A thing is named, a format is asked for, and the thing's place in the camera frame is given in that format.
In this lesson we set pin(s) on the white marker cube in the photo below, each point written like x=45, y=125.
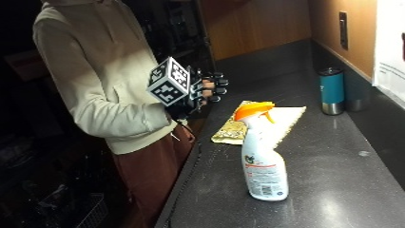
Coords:
x=169, y=80

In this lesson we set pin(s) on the yellow cleaning cloth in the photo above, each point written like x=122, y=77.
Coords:
x=253, y=123

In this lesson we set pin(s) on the white spray bottle orange trigger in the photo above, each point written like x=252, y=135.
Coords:
x=261, y=158

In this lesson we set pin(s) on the person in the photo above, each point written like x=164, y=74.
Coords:
x=101, y=79

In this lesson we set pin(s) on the teal steel travel tumbler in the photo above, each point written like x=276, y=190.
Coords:
x=332, y=90

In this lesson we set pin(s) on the black wall switch plate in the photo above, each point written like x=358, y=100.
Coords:
x=342, y=30

